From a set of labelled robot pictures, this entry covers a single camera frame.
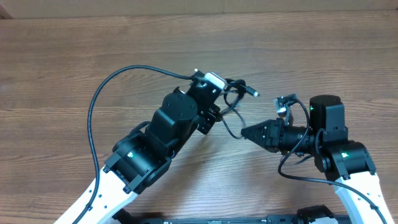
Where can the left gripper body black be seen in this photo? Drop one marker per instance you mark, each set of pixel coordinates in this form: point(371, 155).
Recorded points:
point(206, 119)

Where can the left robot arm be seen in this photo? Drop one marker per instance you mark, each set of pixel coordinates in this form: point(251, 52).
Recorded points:
point(145, 154)

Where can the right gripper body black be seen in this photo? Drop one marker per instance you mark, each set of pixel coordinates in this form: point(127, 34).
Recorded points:
point(276, 135)

